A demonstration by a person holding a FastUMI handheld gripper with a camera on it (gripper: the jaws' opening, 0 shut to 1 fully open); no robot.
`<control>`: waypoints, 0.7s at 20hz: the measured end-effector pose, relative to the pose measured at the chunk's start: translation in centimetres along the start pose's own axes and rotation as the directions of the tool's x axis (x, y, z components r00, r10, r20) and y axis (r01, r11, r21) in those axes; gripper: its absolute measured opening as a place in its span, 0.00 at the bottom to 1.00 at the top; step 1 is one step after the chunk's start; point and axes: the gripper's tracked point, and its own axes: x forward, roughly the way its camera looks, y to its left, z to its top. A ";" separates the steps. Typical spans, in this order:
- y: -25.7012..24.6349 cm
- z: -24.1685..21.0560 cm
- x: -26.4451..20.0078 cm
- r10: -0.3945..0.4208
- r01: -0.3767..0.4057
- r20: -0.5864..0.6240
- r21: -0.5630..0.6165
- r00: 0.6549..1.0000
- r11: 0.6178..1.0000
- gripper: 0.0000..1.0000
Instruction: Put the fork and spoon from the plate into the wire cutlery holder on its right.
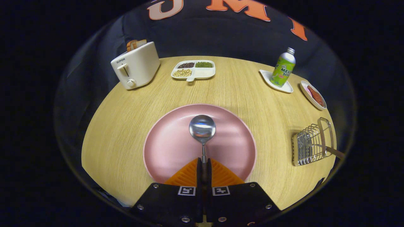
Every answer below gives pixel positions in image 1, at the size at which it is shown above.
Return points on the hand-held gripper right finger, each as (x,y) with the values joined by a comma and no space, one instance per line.
(209,176)

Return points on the white oval food plate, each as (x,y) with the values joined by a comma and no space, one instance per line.
(307,94)

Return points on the white square coaster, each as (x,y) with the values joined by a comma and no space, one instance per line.
(266,77)

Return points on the green soda bottle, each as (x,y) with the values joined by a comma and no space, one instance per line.
(282,71)

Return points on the perforated metal drain basket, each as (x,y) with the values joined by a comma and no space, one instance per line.
(304,154)

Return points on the pink round plate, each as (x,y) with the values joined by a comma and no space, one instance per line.
(167,145)

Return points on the white toaster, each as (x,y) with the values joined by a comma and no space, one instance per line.
(139,67)

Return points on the black backdrop cloth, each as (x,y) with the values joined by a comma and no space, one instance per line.
(214,34)

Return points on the brown meat piece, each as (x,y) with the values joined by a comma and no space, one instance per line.
(316,97)

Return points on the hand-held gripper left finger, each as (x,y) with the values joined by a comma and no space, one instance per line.
(199,176)

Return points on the white divided bean dish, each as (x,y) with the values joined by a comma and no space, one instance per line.
(205,73)

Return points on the toasted bread slice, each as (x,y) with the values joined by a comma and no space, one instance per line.
(135,44)

